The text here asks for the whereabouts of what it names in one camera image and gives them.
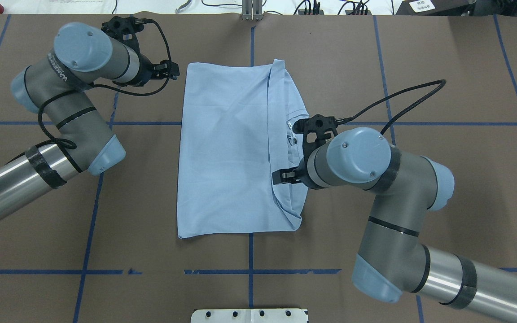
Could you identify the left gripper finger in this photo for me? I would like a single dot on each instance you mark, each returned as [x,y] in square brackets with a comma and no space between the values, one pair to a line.
[168,73]
[164,66]

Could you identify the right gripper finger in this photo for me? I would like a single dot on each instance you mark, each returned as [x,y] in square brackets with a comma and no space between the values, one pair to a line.
[282,180]
[285,172]

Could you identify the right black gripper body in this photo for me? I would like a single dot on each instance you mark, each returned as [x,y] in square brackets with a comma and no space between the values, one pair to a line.
[302,172]

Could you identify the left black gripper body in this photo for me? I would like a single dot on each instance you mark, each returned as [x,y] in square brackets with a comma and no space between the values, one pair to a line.
[146,77]

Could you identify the light blue t-shirt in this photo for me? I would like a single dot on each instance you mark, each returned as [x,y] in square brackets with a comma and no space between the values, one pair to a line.
[236,130]

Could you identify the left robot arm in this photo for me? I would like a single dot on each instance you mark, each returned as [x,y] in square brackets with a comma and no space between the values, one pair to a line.
[123,52]

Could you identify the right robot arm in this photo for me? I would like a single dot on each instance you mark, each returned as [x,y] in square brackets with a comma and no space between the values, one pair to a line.
[390,259]

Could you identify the brown table cover sheet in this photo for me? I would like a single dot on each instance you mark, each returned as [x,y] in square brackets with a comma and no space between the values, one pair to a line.
[105,249]

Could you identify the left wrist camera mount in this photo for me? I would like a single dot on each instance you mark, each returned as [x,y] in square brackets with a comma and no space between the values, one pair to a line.
[124,30]

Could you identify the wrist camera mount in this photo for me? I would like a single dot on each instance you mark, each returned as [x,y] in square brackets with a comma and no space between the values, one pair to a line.
[124,30]
[316,130]

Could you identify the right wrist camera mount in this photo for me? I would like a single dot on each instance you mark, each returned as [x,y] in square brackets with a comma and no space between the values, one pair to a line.
[316,130]

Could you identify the aluminium frame post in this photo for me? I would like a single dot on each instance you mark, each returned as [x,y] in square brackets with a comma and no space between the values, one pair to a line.
[252,10]

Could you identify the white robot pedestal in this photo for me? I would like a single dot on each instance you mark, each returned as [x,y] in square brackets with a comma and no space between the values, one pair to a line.
[260,315]

